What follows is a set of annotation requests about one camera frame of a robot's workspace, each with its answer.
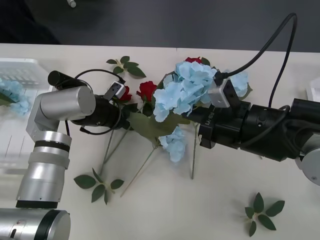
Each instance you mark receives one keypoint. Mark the red rose with green stem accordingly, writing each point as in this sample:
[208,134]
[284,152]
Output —
[147,88]
[126,95]

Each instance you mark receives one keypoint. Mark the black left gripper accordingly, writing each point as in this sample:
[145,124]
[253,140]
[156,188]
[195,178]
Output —
[124,117]

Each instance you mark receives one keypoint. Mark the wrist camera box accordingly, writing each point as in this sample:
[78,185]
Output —
[218,96]
[115,89]

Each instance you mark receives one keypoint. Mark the silver and black right arm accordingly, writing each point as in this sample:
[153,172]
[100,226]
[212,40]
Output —
[270,120]

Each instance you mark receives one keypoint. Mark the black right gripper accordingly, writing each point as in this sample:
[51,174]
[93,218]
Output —
[225,130]

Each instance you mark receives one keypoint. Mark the small white cylinder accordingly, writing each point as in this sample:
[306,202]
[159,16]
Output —
[72,3]

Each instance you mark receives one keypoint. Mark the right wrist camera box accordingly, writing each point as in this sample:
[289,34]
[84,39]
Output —
[218,96]

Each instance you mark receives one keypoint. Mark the silver and black left arm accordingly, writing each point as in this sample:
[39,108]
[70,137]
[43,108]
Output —
[47,180]

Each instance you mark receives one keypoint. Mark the shallow white slotted box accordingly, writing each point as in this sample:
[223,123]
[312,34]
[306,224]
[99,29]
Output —
[22,67]

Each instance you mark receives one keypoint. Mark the loose green leaf sprig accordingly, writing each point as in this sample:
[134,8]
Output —
[85,181]
[258,202]
[131,68]

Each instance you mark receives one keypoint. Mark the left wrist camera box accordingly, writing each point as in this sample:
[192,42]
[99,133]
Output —
[115,89]

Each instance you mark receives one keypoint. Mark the red rose with dark leaves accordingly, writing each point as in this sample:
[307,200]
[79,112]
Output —
[193,60]

